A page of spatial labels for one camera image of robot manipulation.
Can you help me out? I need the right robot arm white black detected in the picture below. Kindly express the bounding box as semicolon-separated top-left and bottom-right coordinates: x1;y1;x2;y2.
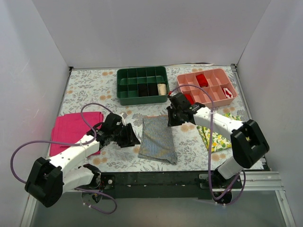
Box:
167;93;269;188

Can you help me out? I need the green divided organizer tray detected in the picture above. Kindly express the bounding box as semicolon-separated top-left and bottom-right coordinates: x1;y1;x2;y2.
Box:
116;66;169;106

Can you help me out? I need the lemon print folded cloth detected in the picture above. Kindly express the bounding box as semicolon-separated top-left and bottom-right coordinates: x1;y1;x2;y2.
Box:
196;113;241;153

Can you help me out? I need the red white rolled cloth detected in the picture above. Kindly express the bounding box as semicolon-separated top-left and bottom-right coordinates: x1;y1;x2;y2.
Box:
222;87;234;99

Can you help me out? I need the black metal base rail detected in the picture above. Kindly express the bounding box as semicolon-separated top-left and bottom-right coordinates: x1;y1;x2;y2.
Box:
73;169;237;201

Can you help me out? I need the black rolled cloth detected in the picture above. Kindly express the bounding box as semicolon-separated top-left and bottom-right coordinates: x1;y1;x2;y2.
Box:
148;83;159;96
138;84;148;97

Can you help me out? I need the red rolled cloth lower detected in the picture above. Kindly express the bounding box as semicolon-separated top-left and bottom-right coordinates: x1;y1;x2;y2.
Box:
184;94;195;105

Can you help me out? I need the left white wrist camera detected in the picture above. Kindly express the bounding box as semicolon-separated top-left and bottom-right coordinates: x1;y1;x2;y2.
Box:
120;113;126;125

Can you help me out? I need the grey striped boxer underwear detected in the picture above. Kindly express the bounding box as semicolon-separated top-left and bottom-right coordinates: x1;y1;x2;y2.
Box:
138;115;178;165

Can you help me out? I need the red rolled cloth upper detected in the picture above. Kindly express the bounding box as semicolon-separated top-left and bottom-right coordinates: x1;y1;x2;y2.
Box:
196;73;208;87

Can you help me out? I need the beige rolled sock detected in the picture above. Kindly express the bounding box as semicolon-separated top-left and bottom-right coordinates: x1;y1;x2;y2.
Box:
157;84;167;96

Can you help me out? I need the pink folded cloth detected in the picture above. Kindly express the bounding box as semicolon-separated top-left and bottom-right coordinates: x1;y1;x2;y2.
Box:
49;112;104;157

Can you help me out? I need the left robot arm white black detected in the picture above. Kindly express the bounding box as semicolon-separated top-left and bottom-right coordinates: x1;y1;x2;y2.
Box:
25;113;140;208

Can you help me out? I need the pink divided organizer tray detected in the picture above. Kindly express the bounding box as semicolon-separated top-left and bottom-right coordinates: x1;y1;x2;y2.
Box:
177;69;238;108

